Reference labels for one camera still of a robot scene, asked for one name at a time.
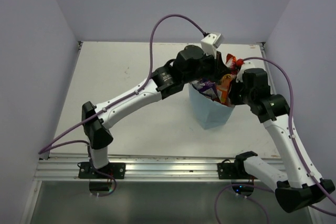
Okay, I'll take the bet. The purple snack packet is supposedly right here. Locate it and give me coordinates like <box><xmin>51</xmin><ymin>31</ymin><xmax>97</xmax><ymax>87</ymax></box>
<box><xmin>191</xmin><ymin>78</ymin><xmax>218</xmax><ymax>100</ymax></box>

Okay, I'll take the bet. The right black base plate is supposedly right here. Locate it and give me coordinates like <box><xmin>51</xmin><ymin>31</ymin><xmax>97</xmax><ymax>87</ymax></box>
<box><xmin>217</xmin><ymin>159</ymin><xmax>256</xmax><ymax>180</ymax></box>

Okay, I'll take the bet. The red emergency knob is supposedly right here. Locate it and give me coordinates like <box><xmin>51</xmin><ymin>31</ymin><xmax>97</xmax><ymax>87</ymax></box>
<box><xmin>236</xmin><ymin>59</ymin><xmax>244</xmax><ymax>68</ymax></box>

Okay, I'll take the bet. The orange snack packet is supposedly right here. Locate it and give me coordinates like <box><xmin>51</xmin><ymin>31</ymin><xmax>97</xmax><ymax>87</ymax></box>
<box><xmin>216</xmin><ymin>54</ymin><xmax>238</xmax><ymax>106</ymax></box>

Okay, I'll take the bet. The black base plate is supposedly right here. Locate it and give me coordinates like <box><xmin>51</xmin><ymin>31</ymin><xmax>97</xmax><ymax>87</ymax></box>
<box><xmin>217</xmin><ymin>159</ymin><xmax>256</xmax><ymax>180</ymax></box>
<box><xmin>77</xmin><ymin>162</ymin><xmax>126</xmax><ymax>179</ymax></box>

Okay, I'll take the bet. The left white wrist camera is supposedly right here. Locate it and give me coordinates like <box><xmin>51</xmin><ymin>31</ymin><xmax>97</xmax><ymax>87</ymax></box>
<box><xmin>201</xmin><ymin>33</ymin><xmax>224</xmax><ymax>57</ymax></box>

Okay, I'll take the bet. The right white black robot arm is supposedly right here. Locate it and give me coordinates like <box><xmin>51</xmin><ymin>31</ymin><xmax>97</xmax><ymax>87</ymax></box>
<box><xmin>229</xmin><ymin>67</ymin><xmax>335</xmax><ymax>213</ymax></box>

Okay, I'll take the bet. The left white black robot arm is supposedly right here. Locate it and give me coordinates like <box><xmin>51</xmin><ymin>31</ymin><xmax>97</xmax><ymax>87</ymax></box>
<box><xmin>81</xmin><ymin>45</ymin><xmax>234</xmax><ymax>178</ymax></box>

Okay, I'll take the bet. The light blue paper bag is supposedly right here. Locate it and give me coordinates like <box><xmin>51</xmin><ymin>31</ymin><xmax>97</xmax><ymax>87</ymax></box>
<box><xmin>188</xmin><ymin>84</ymin><xmax>234</xmax><ymax>130</ymax></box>

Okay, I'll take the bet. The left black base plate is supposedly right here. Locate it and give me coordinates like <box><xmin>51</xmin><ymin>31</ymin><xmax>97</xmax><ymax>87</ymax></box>
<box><xmin>77</xmin><ymin>162</ymin><xmax>126</xmax><ymax>179</ymax></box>

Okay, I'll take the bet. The aluminium mounting rail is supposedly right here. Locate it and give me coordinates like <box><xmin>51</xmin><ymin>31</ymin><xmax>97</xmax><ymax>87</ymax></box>
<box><xmin>33</xmin><ymin>155</ymin><xmax>288</xmax><ymax>182</ymax></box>

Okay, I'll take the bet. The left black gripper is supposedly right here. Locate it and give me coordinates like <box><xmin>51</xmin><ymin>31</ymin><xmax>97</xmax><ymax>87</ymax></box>
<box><xmin>183</xmin><ymin>49</ymin><xmax>231</xmax><ymax>84</ymax></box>

